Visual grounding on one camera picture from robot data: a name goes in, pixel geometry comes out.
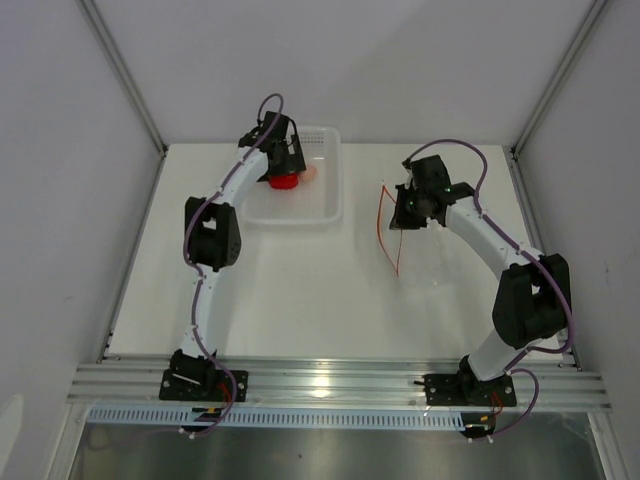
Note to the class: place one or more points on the left aluminium frame post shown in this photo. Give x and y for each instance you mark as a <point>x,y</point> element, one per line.
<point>121,71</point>

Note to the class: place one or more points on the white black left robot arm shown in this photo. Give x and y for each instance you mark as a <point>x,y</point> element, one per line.
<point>212,245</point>

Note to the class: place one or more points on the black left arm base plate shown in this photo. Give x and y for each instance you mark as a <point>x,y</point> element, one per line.
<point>175,387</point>

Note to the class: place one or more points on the beige egg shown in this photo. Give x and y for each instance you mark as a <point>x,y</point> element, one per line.
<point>309,174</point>

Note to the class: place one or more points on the aluminium frame post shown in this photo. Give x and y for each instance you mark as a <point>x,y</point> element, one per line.
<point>561,73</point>
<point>121,71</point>

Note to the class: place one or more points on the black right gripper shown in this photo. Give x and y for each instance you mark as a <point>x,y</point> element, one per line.
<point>400,220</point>

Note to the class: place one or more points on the red bell pepper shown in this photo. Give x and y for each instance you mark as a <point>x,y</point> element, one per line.
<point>284,182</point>

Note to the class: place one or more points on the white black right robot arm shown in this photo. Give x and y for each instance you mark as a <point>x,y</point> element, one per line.
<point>532,302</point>

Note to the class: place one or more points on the aluminium front rail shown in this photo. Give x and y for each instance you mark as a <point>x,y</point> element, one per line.
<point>337,384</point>

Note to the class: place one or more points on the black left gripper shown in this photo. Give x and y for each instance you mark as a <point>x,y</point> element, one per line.
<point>293,163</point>

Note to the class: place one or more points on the white slotted cable duct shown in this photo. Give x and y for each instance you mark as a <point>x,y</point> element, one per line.
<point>239,416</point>

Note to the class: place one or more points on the white perforated plastic basket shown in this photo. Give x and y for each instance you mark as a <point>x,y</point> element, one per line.
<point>311,204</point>

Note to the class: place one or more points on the right aluminium frame post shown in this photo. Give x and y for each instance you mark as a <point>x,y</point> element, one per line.
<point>561,73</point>

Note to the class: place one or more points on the clear zip bag red zipper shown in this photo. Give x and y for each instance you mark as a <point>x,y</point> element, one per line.
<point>427,259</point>

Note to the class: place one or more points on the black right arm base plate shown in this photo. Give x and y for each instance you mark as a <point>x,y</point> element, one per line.
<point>462,390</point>

